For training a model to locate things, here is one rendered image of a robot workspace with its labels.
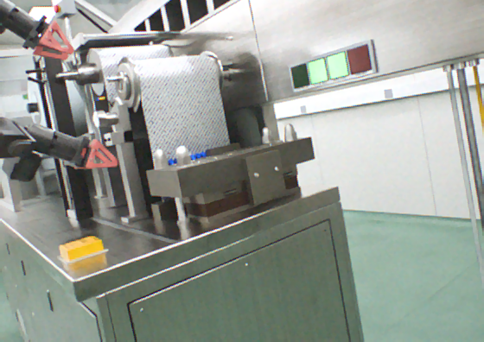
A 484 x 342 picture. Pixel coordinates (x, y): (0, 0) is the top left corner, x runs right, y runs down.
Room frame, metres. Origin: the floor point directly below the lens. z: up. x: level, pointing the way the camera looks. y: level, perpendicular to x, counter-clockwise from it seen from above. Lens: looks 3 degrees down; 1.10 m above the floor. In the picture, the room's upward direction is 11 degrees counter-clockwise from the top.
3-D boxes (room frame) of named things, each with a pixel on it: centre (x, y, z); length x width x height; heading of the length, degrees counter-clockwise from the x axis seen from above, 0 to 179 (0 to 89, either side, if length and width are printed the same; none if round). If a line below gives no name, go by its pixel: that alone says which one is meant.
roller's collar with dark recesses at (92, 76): (1.28, 0.41, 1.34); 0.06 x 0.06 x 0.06; 35
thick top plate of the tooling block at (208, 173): (1.04, 0.01, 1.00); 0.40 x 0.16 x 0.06; 125
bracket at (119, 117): (1.10, 0.30, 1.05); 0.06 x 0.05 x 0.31; 125
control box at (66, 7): (1.56, 0.54, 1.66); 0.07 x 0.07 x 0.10; 53
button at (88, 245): (0.83, 0.35, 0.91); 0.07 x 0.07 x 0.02; 35
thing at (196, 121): (1.11, 0.11, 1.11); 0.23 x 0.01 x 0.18; 125
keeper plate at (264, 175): (0.97, -0.05, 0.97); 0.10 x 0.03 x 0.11; 125
